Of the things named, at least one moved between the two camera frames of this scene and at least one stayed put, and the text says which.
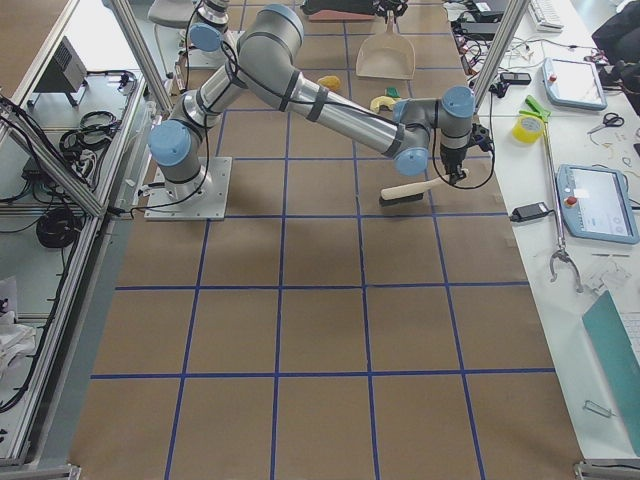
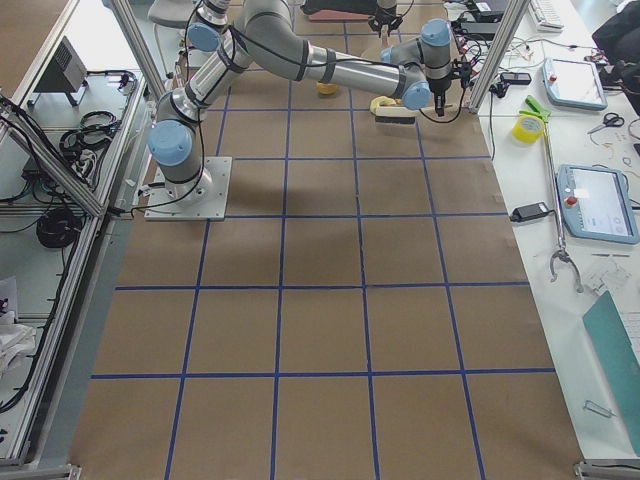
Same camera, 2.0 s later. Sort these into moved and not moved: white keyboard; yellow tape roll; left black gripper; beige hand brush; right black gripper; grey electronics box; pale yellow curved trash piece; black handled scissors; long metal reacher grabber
Moved: left black gripper; right black gripper; beige hand brush
Not moved: pale yellow curved trash piece; yellow tape roll; white keyboard; grey electronics box; black handled scissors; long metal reacher grabber
